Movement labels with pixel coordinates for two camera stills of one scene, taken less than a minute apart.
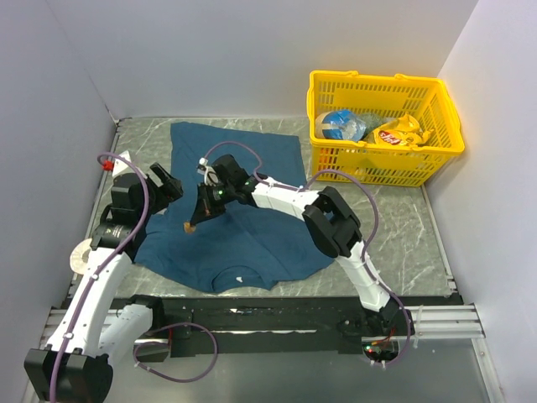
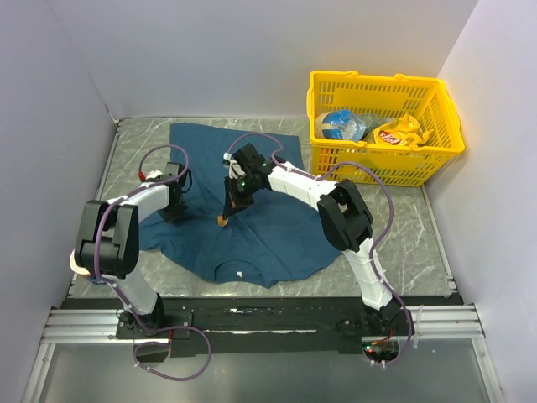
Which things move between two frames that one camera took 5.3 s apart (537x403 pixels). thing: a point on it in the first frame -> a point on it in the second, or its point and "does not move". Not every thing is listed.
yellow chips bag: (404, 132) does not move
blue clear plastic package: (341, 125) does not move
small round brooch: (189, 228) -> (221, 222)
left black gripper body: (157, 199) -> (174, 211)
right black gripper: (205, 207) -> (234, 201)
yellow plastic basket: (389, 129) does not move
